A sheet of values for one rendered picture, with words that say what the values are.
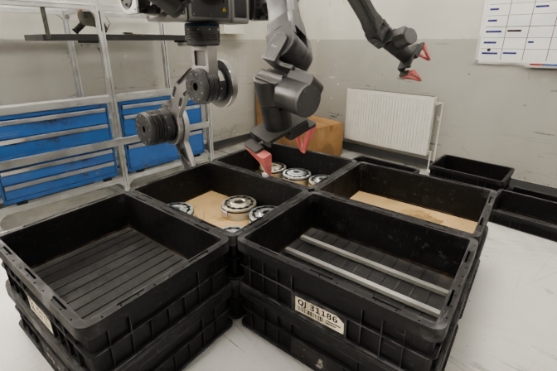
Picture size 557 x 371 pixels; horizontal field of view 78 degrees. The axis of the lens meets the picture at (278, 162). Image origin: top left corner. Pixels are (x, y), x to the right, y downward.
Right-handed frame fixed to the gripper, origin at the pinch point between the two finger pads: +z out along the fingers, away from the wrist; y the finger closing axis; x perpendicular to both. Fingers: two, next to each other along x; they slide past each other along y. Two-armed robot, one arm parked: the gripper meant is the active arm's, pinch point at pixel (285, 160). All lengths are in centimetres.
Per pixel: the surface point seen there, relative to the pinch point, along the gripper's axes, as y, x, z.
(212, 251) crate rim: -22.8, -4.2, 6.0
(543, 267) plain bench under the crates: 52, -41, 51
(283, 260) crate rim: -14.0, -14.7, 7.2
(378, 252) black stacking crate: 10.1, -16.9, 26.2
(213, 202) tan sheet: -9.9, 30.9, 27.1
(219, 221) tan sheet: -13.4, 19.3, 23.9
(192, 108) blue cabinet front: 54, 219, 90
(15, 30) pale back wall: -32, 299, 5
